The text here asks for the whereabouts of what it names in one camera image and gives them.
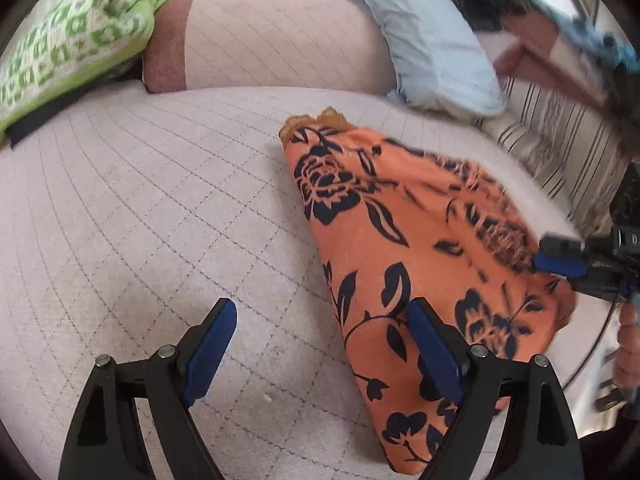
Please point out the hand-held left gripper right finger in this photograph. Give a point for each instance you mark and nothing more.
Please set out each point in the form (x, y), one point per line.
(435, 355)

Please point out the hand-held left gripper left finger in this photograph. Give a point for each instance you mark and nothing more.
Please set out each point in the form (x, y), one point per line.
(210, 355)

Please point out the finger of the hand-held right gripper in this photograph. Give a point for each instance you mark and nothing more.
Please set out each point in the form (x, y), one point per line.
(560, 264)

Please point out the orange floral garment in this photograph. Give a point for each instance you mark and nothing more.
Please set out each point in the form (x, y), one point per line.
(425, 220)

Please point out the person's right hand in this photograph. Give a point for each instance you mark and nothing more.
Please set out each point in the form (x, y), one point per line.
(629, 345)

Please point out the striped cushion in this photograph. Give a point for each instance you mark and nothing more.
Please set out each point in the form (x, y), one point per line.
(565, 130)

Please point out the pink quilted bed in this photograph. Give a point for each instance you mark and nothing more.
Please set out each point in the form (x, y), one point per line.
(150, 210)

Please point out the pink and maroon blanket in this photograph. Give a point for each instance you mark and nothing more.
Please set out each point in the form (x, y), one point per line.
(530, 55)

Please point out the blue cloth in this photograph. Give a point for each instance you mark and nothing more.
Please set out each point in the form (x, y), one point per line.
(595, 35)

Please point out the grey pillow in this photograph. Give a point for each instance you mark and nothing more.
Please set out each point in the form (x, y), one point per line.
(430, 40)

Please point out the black cloth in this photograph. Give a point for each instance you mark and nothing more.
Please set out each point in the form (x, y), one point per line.
(35, 122)

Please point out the pink quilted bolster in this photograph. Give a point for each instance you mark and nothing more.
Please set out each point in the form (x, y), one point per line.
(275, 35)

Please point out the green patterned pillow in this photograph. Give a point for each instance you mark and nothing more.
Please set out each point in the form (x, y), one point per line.
(65, 45)

